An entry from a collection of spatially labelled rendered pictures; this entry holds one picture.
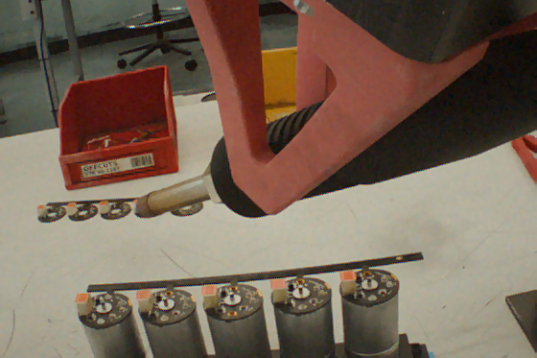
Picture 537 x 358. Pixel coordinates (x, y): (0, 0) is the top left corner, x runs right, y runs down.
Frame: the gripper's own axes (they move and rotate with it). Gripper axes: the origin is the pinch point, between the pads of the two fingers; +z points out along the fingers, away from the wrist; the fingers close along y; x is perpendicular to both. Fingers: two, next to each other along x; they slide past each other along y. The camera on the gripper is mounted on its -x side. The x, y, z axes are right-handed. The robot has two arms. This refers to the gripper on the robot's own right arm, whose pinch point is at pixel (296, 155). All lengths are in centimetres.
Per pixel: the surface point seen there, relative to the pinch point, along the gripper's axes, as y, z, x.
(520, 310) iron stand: -15.3, 13.1, 7.5
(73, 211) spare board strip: -7.8, 28.8, -20.7
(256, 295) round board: -3.6, 11.4, -1.4
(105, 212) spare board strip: -9.5, 27.8, -18.6
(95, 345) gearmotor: 2.4, 14.4, -4.4
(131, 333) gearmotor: 0.8, 13.9, -3.8
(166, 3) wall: -258, 239, -284
